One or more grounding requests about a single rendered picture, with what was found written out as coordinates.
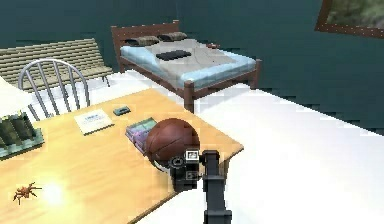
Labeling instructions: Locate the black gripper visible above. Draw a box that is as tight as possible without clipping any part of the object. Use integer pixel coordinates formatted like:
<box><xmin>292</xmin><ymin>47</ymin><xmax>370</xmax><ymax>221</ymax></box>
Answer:
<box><xmin>150</xmin><ymin>155</ymin><xmax>203</xmax><ymax>194</ymax></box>

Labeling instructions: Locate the brown basketball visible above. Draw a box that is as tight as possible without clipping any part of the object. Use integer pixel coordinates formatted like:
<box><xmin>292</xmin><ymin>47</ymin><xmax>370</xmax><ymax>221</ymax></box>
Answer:
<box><xmin>144</xmin><ymin>117</ymin><xmax>201</xmax><ymax>165</ymax></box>

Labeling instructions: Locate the green and purple box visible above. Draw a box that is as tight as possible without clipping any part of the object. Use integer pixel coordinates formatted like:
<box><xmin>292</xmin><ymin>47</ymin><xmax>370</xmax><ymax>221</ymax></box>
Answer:
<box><xmin>125</xmin><ymin>116</ymin><xmax>158</xmax><ymax>155</ymax></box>

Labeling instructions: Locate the small teal box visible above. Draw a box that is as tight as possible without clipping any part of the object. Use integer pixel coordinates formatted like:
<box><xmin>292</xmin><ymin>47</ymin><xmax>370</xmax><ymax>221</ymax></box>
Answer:
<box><xmin>112</xmin><ymin>105</ymin><xmax>131</xmax><ymax>117</ymax></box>

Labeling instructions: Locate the light wooden table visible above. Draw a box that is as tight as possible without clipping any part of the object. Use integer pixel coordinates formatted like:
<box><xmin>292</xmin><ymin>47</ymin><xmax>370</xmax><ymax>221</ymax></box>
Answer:
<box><xmin>0</xmin><ymin>87</ymin><xmax>245</xmax><ymax>224</ymax></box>

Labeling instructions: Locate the white book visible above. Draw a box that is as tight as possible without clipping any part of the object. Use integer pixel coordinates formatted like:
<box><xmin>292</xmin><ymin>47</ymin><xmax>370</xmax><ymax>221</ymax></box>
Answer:
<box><xmin>73</xmin><ymin>108</ymin><xmax>115</xmax><ymax>136</ymax></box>

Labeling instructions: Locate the brown bed with blue sheet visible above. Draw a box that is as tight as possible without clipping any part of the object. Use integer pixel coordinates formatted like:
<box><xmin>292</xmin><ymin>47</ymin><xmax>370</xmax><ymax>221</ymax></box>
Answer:
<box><xmin>110</xmin><ymin>19</ymin><xmax>263</xmax><ymax>114</ymax></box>

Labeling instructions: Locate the black flat laptop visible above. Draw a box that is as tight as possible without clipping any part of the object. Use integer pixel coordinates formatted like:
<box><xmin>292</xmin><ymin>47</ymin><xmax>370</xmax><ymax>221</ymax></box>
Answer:
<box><xmin>155</xmin><ymin>49</ymin><xmax>193</xmax><ymax>62</ymax></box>

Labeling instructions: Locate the dark grey pillow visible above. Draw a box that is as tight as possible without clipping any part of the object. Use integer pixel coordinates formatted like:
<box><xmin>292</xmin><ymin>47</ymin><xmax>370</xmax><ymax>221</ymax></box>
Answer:
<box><xmin>124</xmin><ymin>35</ymin><xmax>161</xmax><ymax>47</ymax></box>
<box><xmin>157</xmin><ymin>31</ymin><xmax>189</xmax><ymax>43</ymax></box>

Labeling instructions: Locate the orange spider toy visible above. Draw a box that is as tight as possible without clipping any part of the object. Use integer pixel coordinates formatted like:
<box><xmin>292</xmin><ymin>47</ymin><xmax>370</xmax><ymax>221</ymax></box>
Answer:
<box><xmin>12</xmin><ymin>181</ymin><xmax>43</xmax><ymax>206</ymax></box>

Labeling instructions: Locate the beige slatted bench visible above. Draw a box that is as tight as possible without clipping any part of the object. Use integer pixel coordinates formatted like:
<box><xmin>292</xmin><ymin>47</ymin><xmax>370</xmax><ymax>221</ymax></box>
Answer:
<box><xmin>0</xmin><ymin>37</ymin><xmax>115</xmax><ymax>95</ymax></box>

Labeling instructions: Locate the grey spindle-back chair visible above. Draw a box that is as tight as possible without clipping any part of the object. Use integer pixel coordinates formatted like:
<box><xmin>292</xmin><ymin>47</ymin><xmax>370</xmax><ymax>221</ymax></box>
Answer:
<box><xmin>17</xmin><ymin>58</ymin><xmax>91</xmax><ymax>122</ymax></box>

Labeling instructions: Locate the white lampshade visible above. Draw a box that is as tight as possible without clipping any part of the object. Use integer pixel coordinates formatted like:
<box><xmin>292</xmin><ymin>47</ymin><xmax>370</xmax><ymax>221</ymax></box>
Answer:
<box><xmin>0</xmin><ymin>76</ymin><xmax>35</xmax><ymax>120</ymax></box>

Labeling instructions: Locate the brown framed picture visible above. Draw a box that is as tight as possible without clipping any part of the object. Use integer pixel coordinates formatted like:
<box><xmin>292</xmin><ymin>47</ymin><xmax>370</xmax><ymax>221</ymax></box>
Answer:
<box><xmin>314</xmin><ymin>0</ymin><xmax>384</xmax><ymax>40</ymax></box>

